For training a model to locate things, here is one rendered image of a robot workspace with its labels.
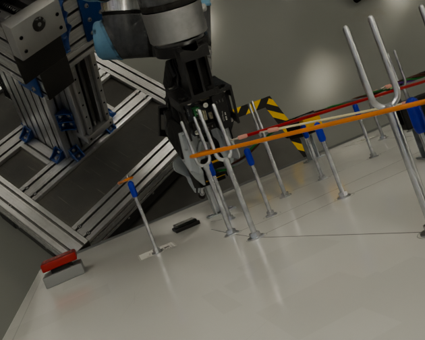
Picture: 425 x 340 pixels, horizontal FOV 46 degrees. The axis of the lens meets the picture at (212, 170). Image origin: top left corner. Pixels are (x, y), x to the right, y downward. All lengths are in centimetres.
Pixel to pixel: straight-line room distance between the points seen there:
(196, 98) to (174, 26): 9
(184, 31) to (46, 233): 137
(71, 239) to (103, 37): 99
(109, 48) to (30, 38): 26
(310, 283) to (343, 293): 4
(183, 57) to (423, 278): 41
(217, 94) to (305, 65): 211
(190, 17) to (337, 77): 211
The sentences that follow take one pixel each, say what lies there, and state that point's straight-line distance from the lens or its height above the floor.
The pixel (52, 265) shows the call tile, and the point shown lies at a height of 113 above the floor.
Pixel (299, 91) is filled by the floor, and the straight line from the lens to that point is 257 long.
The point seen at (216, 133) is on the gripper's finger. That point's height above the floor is 124.
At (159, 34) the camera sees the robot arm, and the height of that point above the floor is 139.
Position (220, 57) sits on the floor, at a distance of 273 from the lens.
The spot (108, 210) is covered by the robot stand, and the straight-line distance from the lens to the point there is 186.
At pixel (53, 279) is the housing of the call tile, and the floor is 112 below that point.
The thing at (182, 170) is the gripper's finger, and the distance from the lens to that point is 87.
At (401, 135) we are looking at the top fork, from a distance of 33.
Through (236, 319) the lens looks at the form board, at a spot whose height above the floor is 148.
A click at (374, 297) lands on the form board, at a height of 153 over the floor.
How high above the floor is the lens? 177
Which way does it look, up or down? 53 degrees down
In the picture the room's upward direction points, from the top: straight up
